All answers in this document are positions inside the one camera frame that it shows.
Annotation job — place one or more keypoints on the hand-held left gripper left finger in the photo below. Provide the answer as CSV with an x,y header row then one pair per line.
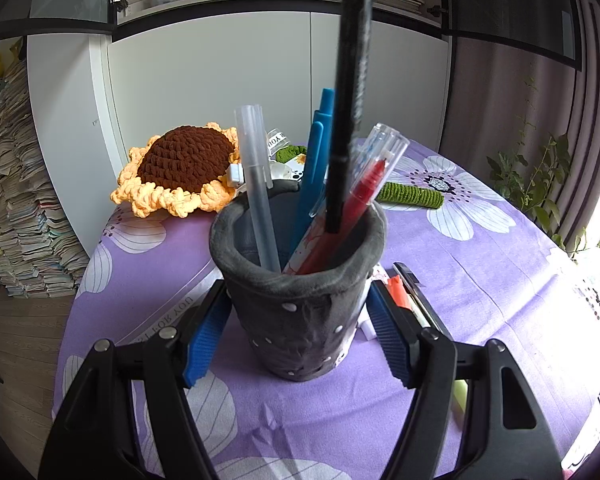
x,y
205,340

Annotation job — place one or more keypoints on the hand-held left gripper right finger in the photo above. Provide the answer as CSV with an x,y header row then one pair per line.
x,y
392,340

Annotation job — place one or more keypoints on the orange highlighter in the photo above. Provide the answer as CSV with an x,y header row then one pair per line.
x,y
397,295

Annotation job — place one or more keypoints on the black utility knife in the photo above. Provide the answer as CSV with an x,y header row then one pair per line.
x,y
412,280

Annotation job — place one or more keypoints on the grey felt pen holder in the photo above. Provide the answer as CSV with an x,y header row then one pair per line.
x,y
280,330

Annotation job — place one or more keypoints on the clear capped patterned pen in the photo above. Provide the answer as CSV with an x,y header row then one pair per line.
x,y
305,251

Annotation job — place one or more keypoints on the red pen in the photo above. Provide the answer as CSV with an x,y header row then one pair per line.
x,y
365,200

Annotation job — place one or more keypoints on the frosted translucent pen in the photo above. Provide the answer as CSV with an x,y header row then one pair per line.
x,y
255,185

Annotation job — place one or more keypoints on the blue pen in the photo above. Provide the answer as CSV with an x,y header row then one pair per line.
x,y
312,170

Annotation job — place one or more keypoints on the black pen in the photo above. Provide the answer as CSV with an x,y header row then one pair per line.
x,y
347,85

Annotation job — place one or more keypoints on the purple floral tablecloth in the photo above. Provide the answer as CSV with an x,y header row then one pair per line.
x,y
480,270

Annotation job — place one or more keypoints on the green crochet stem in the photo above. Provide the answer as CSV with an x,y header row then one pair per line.
x,y
412,195

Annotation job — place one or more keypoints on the crochet sunflower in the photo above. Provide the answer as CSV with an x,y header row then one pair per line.
x,y
180,165

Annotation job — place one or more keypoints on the small printed card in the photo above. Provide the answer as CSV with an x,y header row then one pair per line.
x,y
295,167

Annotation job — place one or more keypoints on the green potted plant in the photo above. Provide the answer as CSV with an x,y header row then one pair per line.
x,y
540,195

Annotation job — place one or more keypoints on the tall pile of papers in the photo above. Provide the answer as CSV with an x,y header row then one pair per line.
x,y
25,200

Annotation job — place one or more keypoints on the grey curtain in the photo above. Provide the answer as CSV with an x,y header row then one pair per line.
x,y
495,110

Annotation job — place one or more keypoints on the white bookcase cabinet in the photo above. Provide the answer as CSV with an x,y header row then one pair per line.
x,y
205,70

